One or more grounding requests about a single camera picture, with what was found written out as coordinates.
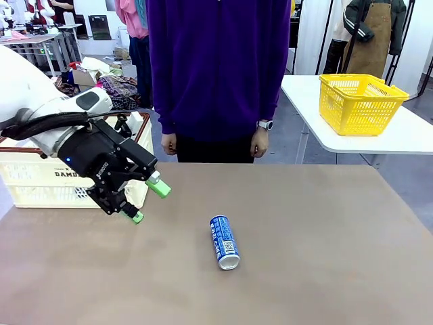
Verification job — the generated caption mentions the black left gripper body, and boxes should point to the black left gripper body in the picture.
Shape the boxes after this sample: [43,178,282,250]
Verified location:
[58,121,127,186]

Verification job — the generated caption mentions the blue Pocari Sweat can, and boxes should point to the blue Pocari Sweat can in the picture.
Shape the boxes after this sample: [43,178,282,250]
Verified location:
[208,215,242,272]

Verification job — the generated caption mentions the person's left forearm purple sleeve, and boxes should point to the person's left forearm purple sleeve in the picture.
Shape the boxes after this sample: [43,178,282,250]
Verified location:
[258,70,287,123]

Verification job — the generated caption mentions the person's right forearm purple sleeve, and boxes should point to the person's right forearm purple sleeve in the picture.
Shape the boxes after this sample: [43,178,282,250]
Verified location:
[154,81,177,135]

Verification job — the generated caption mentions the cream basket with brown rim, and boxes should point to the cream basket with brown rim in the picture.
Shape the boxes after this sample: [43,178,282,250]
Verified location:
[0,113,155,209]

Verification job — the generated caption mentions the yellow plastic basket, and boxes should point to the yellow plastic basket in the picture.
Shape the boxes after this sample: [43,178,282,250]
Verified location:
[319,73,411,137]

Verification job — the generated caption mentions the person's right hand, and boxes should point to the person's right hand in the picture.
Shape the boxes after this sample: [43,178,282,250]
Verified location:
[160,132,179,156]

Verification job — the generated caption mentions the person's left hand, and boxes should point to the person's left hand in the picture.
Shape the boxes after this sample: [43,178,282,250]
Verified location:
[250,129,270,158]

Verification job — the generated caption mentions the colourful clothes pile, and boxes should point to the colourful clothes pile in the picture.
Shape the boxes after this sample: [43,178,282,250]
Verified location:
[55,72,140,111]

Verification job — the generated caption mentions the brown cardboard box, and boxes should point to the brown cardboard box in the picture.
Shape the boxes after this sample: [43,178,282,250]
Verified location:
[72,67,97,87]

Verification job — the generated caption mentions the white crumpled cloth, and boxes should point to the white crumpled cloth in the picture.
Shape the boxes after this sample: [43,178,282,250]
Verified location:
[82,56,112,74]

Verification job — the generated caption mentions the person in purple sweater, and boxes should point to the person in purple sweater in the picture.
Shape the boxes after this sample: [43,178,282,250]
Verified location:
[145,0,292,164]

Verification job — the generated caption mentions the grey background desk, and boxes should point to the grey background desk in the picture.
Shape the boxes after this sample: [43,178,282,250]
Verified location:
[0,23,83,79]

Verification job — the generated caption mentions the black framed panel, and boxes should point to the black framed panel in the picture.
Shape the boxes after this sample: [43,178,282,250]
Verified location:
[72,14,90,41]
[88,14,113,41]

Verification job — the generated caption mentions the pink jacketed standing figure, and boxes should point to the pink jacketed standing figure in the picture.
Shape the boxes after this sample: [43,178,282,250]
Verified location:
[114,0,154,110]

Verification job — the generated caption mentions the background person in black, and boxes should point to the background person in black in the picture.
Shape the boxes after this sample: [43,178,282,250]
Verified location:
[50,0,76,25]

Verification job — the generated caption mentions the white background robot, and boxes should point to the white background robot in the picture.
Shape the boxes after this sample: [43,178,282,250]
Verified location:
[0,0,16,30]

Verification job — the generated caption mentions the white hanging curtain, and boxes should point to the white hanging curtain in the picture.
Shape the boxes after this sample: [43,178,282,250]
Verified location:
[293,0,339,76]

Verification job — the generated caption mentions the black rack pole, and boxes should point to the black rack pole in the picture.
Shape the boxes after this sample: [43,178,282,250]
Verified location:
[315,0,335,76]
[385,0,416,86]

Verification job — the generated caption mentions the cream topped mannequin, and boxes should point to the cream topped mannequin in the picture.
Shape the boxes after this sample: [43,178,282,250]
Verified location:
[324,0,351,75]

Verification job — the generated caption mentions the mannequin with brown apron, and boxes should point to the mannequin with brown apron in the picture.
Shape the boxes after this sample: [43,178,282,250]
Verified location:
[340,0,407,81]

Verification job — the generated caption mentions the white side table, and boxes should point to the white side table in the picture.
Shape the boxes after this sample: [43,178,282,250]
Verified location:
[280,74,433,167]

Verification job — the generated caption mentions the black slanted stand pole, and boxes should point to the black slanted stand pole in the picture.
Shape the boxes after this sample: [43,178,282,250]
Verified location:
[418,55,433,100]

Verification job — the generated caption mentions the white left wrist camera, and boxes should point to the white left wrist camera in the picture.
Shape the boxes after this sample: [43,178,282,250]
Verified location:
[75,87,114,113]

